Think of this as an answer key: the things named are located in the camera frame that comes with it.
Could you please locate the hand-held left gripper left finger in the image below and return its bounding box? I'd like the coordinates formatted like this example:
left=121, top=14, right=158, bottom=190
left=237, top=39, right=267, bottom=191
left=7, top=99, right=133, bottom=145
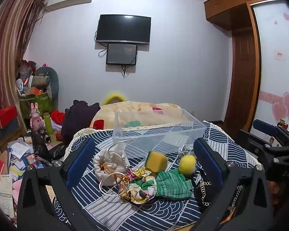
left=17, top=138, right=97, bottom=231

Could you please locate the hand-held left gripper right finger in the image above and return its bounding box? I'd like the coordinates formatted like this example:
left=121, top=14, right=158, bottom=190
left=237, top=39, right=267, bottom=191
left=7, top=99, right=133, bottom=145
left=193, top=138, right=274, bottom=231

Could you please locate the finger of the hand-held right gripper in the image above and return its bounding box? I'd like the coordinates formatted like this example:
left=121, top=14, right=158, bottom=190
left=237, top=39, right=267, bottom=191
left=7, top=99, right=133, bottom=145
left=237, top=129, right=283, bottom=160
left=252, top=119, right=289, bottom=147

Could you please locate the yellow pom-pom ball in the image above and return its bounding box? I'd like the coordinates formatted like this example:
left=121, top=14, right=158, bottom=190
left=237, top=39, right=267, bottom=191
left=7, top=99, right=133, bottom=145
left=178, top=154, right=197, bottom=175

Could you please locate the clear plastic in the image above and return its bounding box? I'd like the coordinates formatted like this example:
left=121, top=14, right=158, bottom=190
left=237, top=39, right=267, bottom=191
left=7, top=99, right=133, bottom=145
left=178, top=144, right=195, bottom=157

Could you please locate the white drawstring pouch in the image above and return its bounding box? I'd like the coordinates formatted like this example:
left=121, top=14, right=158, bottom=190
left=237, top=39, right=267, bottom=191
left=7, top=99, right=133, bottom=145
left=93, top=149, right=130, bottom=186

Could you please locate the black chain bag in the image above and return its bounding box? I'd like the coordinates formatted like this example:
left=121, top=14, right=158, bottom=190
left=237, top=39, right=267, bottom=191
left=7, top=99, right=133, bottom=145
left=195, top=171, right=244, bottom=213

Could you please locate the green knit cloth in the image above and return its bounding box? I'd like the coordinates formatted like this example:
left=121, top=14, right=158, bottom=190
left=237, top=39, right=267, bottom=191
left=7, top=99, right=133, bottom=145
left=156, top=169, right=194, bottom=198

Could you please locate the yellow sponge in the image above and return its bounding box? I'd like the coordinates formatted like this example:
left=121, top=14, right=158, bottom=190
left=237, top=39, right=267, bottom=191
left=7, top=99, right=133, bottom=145
left=144, top=151, right=168, bottom=172

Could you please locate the floral fabric scrunchie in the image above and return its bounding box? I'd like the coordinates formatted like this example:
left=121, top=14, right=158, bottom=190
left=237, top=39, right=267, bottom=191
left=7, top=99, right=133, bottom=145
left=119, top=167, right=158, bottom=204

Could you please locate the clear plastic box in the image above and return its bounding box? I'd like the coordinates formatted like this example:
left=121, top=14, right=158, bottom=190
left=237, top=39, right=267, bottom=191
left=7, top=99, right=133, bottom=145
left=112, top=109, right=207, bottom=153

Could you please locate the white sliding wardrobe door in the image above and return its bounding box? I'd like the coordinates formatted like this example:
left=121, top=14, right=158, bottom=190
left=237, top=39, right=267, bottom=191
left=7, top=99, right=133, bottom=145
left=252, top=0, right=289, bottom=131

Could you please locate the dark purple clothing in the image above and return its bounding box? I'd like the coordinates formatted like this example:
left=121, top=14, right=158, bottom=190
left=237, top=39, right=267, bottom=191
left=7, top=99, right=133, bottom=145
left=61, top=100, right=101, bottom=141

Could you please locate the black flashlight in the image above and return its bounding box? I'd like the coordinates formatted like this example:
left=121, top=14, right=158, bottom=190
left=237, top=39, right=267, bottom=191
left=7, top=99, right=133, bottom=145
left=37, top=127, right=51, bottom=145

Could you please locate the green bottle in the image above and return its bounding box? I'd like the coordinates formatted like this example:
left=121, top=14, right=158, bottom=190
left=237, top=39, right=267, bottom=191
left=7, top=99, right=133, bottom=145
left=43, top=112, right=54, bottom=134

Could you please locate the red cloth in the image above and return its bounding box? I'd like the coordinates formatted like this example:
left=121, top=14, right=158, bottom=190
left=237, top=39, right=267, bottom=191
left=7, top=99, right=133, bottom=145
left=50, top=111, right=66, bottom=126

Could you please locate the brown wooden door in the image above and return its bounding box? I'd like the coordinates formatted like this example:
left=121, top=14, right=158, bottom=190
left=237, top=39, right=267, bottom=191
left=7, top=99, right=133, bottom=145
left=223, top=28, right=257, bottom=123

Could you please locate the pink bunny toy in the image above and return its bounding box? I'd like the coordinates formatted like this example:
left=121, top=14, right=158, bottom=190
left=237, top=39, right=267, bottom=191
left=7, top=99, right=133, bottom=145
left=29, top=103, right=45, bottom=131

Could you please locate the blue white patterned tablecloth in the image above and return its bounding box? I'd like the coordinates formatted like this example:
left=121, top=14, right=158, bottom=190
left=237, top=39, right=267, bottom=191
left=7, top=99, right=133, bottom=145
left=64, top=120, right=258, bottom=231

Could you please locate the pile of papers and books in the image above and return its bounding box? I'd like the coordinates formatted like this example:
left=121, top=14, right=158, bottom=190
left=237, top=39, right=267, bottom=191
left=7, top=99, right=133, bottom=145
left=0, top=135, right=53, bottom=222

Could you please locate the green storage bag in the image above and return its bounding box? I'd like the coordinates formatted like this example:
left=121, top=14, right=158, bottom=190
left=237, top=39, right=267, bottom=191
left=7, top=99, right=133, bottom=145
left=19, top=91, right=52, bottom=118

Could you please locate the beige floral blanket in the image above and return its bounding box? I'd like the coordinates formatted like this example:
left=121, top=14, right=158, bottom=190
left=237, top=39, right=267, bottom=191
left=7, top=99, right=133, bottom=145
left=90, top=101, right=191, bottom=130

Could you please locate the grey box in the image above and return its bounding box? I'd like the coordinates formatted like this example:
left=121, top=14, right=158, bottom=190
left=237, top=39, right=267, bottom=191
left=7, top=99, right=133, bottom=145
left=0, top=119, right=20, bottom=139

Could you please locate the grey plush pillow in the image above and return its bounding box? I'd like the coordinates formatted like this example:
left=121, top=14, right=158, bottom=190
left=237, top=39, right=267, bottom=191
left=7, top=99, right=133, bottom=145
left=35, top=66, right=59, bottom=99

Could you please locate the red box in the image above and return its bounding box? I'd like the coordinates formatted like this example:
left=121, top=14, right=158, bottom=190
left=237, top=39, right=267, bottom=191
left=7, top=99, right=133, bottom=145
left=0, top=106, right=18, bottom=128

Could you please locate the pile of toys and boxes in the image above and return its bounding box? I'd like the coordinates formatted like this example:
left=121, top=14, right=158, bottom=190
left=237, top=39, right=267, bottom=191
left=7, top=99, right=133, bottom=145
left=16, top=59, right=51, bottom=97

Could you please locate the small black monitor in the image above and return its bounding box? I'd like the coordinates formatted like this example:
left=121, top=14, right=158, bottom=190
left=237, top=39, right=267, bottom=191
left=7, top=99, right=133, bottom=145
left=106, top=43, right=138, bottom=65

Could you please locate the wooden overhead cabinet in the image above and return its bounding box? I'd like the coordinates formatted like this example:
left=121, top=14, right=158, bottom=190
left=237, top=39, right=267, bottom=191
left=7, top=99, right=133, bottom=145
left=203, top=0, right=283, bottom=30

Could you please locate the striped brown curtain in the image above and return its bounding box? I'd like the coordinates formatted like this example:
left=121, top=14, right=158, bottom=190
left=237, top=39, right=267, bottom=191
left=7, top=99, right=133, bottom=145
left=0, top=0, right=47, bottom=126

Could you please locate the large black television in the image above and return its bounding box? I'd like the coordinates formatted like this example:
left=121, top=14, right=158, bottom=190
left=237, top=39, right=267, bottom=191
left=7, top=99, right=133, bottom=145
left=96, top=14, right=152, bottom=45

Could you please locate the black monitor cable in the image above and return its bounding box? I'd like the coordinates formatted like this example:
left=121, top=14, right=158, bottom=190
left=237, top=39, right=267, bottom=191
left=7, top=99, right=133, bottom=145
left=122, top=64, right=132, bottom=78

